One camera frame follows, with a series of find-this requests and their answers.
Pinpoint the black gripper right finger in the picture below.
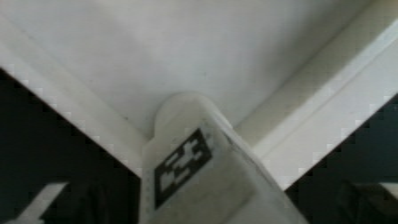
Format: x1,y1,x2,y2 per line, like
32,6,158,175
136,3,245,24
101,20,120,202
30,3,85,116
337,181,398,224

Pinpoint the white square table top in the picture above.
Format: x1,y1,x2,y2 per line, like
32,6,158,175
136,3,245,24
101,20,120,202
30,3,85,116
0,0,398,187

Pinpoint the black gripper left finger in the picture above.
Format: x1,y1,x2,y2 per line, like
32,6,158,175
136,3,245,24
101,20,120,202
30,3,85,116
10,181,140,224

